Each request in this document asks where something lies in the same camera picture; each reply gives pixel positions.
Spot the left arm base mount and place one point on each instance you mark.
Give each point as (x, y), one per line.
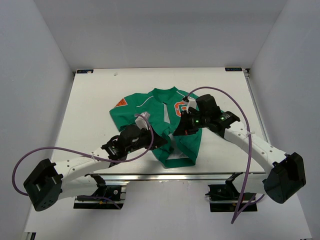
(107, 195)

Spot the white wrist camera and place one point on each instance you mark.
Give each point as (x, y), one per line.
(191, 103)
(140, 121)

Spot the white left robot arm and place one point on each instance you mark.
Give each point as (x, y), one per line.
(52, 181)

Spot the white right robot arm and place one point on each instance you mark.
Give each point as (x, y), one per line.
(284, 174)

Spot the aluminium right side rail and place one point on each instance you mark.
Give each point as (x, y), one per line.
(246, 72)

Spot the blue right corner label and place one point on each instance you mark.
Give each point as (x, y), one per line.
(233, 69)

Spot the aluminium table edge rail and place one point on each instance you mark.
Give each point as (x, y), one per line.
(166, 177)

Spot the blue corner label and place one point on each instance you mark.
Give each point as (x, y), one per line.
(233, 69)
(84, 71)

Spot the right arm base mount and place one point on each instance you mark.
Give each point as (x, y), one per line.
(222, 195)

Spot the blue left corner label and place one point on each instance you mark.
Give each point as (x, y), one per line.
(84, 71)

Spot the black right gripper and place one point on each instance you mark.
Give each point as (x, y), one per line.
(184, 128)

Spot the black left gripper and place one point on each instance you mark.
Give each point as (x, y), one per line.
(158, 141)

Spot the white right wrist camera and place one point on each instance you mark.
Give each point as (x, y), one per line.
(191, 103)

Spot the green varsity jacket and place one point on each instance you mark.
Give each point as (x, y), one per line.
(165, 107)

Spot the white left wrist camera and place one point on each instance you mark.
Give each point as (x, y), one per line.
(140, 121)

